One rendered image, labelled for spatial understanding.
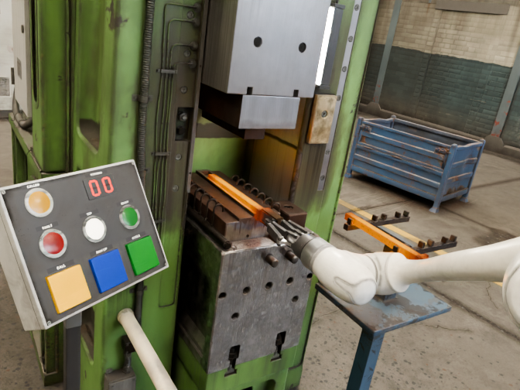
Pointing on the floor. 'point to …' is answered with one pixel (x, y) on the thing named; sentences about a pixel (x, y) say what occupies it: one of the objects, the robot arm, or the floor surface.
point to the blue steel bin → (415, 158)
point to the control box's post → (72, 352)
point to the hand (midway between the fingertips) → (270, 219)
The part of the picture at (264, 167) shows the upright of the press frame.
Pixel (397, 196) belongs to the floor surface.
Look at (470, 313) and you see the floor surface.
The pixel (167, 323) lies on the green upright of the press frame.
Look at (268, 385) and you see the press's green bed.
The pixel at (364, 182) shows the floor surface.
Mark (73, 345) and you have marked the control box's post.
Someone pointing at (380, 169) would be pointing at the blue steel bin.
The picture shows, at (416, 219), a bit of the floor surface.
